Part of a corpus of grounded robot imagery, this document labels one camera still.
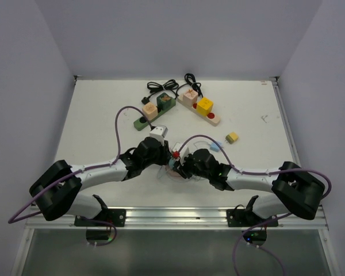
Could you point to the light blue charger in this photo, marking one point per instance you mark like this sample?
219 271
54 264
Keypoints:
214 146

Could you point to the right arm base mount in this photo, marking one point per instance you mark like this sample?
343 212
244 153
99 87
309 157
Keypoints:
258 210

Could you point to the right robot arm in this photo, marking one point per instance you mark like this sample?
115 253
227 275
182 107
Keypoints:
289 189

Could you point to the yellow cube adapter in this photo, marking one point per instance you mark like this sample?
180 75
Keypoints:
204 106

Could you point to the dark green cube adapter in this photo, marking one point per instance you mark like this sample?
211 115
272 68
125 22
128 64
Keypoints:
164 100

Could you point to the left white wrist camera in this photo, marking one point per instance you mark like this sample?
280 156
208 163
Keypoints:
159 133

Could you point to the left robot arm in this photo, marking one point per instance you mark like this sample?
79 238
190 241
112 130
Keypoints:
56 191

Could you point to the pink round socket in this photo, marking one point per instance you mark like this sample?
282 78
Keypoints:
173 174

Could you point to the light teal charger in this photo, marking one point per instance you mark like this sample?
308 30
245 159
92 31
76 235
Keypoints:
171 163

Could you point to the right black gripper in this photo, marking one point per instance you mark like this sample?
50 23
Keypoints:
180 165

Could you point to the aluminium rail frame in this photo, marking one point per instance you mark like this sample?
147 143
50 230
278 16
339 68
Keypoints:
205 218

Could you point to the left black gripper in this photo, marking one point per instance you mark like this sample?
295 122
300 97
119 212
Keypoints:
164 154

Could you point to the light pink cube adapter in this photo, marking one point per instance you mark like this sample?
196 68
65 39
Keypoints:
190 97

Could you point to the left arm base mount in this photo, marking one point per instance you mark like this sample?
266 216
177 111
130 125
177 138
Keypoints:
105 217

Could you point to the olive yellow charger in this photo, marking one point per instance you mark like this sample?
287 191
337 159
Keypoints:
231 138

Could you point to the green power strip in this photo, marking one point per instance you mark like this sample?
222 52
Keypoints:
141 122

